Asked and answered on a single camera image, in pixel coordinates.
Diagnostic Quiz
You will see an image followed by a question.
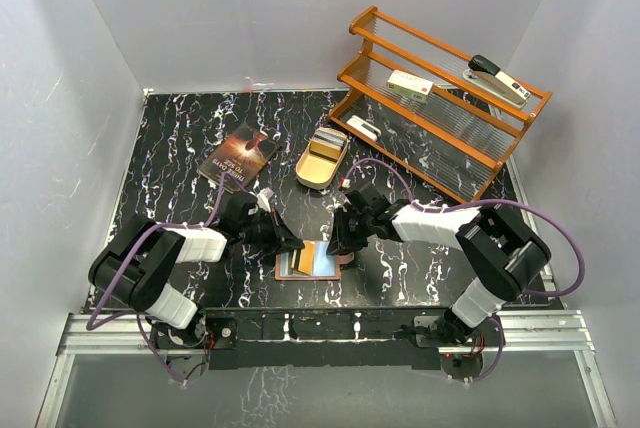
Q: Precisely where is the small white black device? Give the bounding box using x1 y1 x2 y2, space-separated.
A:
346 115 382 141

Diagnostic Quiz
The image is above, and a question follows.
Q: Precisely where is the orange wooden shelf rack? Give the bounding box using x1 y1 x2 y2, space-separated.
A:
330 6 552 202

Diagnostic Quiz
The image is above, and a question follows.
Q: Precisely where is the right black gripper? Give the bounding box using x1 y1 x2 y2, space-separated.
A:
328 207 374 255

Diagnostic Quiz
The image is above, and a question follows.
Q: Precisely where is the black front mounting rail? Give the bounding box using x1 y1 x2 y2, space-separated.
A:
149 305 506 374

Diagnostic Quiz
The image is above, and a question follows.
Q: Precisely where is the white staples box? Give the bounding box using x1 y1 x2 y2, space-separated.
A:
386 70 434 103

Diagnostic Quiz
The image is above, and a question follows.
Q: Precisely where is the credit card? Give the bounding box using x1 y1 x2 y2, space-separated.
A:
282 250 302 277

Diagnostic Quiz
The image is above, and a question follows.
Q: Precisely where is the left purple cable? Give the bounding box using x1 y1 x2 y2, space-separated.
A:
85 175 251 383

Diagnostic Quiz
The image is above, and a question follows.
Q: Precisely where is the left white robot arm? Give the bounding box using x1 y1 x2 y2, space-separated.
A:
88 192 304 347

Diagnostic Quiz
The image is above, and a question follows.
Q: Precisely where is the dark paperback book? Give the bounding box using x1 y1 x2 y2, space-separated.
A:
197 123 282 193

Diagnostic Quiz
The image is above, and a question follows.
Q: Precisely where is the beige oval card tray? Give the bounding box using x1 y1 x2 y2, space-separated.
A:
296 135 349 190

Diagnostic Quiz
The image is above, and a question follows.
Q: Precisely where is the gold magnetic stripe card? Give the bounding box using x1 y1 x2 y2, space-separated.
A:
299 241 316 276

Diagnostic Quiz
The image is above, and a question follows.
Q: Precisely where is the black beige stapler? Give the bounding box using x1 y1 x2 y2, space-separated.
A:
462 54 531 109

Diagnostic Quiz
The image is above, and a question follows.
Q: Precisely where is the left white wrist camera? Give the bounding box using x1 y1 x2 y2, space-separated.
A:
256 187 274 212

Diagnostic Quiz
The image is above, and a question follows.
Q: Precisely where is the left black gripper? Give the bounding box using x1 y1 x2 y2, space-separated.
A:
240 207 305 256

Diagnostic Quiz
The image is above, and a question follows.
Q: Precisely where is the pink leather card holder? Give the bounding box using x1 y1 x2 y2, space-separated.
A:
275 240 354 281

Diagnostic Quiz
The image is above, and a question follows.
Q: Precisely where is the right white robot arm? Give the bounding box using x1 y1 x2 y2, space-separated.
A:
327 183 551 345

